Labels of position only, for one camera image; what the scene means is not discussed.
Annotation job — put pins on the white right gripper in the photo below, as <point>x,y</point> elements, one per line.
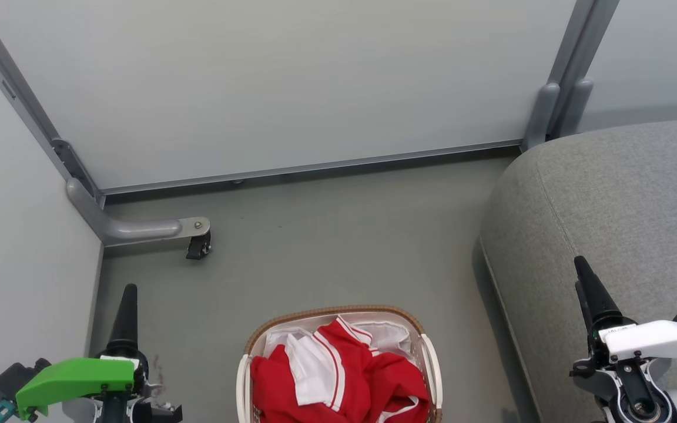
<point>656,339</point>

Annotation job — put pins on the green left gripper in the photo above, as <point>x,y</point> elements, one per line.
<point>74,379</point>

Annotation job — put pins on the red and white garment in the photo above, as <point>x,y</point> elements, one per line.
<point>338,382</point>

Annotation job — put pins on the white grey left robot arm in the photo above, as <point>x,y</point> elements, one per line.
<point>80,411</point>

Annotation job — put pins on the grey fabric sofa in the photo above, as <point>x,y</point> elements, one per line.
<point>609,252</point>

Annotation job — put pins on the grey metal partition foot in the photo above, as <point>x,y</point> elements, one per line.
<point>127,226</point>

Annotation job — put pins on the black caster wheel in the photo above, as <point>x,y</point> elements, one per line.
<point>198,247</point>

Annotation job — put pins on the white laundry basket brown rim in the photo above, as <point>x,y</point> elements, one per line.
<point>338,376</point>

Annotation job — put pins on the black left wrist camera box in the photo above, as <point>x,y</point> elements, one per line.
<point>15,379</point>

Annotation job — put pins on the grey partition post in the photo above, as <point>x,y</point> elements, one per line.
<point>541,114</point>
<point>576,106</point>

